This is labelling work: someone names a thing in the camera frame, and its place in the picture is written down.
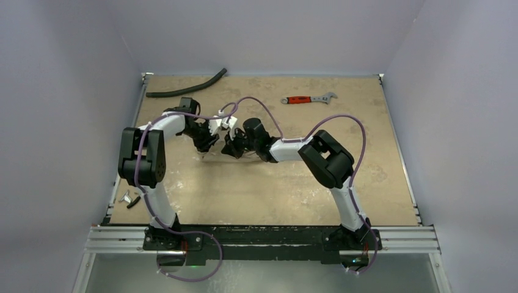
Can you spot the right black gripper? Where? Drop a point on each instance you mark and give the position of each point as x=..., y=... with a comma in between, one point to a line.
x=235, y=143

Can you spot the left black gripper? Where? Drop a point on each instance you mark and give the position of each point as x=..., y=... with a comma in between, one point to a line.
x=205, y=144

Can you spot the beige cloth napkin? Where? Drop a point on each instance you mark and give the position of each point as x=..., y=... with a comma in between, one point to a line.
x=215, y=155

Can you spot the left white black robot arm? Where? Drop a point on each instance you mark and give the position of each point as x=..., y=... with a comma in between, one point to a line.
x=142, y=159

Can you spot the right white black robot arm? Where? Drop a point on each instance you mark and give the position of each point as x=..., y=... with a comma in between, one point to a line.
x=329, y=162

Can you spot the black foam tube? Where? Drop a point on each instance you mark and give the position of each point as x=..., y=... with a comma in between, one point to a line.
x=195, y=88

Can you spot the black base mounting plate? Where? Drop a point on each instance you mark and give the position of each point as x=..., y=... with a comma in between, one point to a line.
x=195, y=244

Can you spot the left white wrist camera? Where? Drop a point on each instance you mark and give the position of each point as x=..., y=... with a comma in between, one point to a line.
x=218, y=123

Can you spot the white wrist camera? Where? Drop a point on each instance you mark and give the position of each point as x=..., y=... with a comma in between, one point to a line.
x=218, y=123
x=230, y=125

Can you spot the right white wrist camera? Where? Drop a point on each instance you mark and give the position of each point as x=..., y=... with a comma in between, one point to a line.
x=230, y=125

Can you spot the black handled pliers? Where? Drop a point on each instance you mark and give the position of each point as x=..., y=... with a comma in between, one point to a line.
x=133, y=202

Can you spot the red handled adjustable wrench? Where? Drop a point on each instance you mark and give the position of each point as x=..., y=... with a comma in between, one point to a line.
x=325, y=98

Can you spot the left aluminium side rail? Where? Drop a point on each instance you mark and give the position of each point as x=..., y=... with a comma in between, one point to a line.
x=116, y=213

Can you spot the aluminium side rail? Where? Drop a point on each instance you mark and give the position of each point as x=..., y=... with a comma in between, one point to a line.
x=116, y=213
x=398, y=123

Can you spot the right aluminium side rail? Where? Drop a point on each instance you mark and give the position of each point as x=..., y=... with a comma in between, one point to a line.
x=398, y=123

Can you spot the aluminium front rail frame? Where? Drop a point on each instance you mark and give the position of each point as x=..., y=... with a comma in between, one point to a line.
x=129, y=240

